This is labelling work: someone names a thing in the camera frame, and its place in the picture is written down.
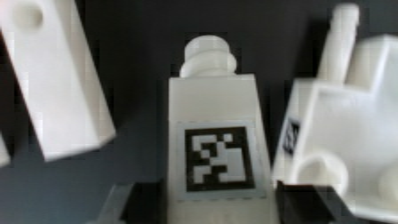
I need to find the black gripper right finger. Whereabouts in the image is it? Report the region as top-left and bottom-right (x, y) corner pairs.
(272, 179), (352, 224)

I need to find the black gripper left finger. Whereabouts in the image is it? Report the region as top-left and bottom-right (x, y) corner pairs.
(87, 182), (167, 224)

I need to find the white chair leg block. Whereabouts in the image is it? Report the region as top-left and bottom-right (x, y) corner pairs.
(167, 35), (279, 224)

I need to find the white chair seat part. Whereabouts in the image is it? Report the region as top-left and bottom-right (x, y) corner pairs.
(272, 35), (398, 224)

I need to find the white chair leg with tag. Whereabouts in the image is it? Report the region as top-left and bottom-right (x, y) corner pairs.
(318, 3), (361, 84)

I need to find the white chair back frame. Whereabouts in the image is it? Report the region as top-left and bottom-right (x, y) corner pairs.
(0, 0), (115, 162)

